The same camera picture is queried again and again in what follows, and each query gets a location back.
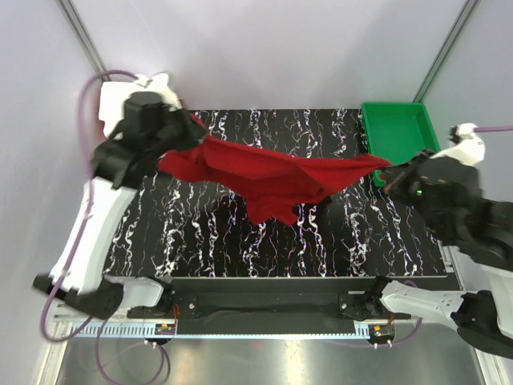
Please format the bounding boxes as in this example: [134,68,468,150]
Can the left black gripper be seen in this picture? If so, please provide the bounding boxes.
[147,99,208,160]

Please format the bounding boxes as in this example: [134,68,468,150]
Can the red t shirt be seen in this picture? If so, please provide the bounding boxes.
[158,135,390,225]

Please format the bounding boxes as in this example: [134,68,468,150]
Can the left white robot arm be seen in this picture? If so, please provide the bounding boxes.
[33,91,205,320]

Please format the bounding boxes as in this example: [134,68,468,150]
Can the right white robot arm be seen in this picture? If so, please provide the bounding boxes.
[363,152,512,359]

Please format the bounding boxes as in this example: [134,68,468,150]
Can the white folded t shirt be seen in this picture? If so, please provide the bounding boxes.
[99,81,137,137]

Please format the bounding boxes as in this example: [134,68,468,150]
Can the green plastic tray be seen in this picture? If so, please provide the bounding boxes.
[362,102,440,165]

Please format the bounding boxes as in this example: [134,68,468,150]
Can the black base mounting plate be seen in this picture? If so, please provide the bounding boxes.
[113,278,391,338]

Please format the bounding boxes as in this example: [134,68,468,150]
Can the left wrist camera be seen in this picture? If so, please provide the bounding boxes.
[133,72,183,111]

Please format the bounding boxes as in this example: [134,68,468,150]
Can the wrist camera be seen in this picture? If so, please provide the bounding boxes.
[133,72,183,111]
[431,123,486,166]

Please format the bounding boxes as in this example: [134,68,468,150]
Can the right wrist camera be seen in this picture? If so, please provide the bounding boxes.
[431,123,486,166]

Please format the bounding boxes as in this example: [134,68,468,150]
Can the left aluminium corner post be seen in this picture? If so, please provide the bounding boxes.
[55,0,107,75]

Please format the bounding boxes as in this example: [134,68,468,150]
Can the aluminium corner post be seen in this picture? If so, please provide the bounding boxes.
[55,0,107,75]
[413,0,482,103]

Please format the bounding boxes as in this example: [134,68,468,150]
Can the right aluminium corner post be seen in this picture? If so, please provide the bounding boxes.
[413,0,482,103]

